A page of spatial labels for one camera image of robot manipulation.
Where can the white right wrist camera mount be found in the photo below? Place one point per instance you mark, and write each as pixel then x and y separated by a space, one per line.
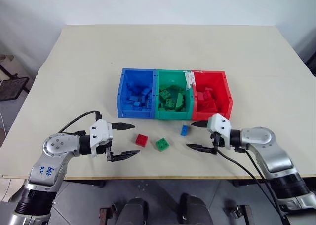
pixel 219 123

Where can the green plastic bin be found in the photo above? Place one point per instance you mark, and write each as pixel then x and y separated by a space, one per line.
pixel 172 114

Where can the rusty metal bracket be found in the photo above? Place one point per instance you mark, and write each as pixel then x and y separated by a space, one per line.
pixel 243 213
pixel 103 216

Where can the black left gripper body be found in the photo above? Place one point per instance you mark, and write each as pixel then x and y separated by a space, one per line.
pixel 103 148

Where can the red plastic bin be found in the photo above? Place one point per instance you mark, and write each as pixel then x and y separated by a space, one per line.
pixel 202 115

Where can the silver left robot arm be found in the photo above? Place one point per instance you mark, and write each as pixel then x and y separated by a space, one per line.
pixel 56 146

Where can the red square toy block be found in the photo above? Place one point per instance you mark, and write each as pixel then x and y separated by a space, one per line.
pixel 141 139

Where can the blue plastic bin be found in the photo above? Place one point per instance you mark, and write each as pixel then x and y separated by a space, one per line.
pixel 133 113

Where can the green curved toy block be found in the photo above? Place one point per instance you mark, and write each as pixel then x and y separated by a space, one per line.
pixel 180 101

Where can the red sloped toy block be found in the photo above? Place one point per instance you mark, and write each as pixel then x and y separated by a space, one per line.
pixel 207 106

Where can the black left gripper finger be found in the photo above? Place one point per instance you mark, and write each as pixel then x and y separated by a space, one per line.
pixel 123 126
pixel 123 156

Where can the black mesh metal rack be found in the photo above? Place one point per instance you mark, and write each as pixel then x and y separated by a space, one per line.
pixel 12 89

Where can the green studded toy block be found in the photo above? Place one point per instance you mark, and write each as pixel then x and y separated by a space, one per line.
pixel 164 94
pixel 170 103

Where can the blue large toy block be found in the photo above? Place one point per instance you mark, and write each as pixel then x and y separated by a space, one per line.
pixel 139 88

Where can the dark rounded shape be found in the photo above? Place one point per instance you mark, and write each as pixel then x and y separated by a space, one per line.
pixel 134 212
pixel 195 210

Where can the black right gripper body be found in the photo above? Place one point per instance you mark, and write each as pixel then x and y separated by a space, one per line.
pixel 217 139

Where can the white torn bin label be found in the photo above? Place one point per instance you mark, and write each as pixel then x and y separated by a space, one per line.
pixel 189 79

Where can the blue narrow toy block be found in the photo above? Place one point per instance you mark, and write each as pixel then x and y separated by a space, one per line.
pixel 184 130

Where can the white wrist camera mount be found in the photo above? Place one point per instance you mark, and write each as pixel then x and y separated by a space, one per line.
pixel 219 123
pixel 100 130

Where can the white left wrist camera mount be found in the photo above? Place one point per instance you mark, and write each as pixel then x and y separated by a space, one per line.
pixel 100 130

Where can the green square toy block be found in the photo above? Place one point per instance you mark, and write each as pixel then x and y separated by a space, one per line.
pixel 163 144

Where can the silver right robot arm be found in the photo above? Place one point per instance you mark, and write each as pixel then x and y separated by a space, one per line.
pixel 266 146

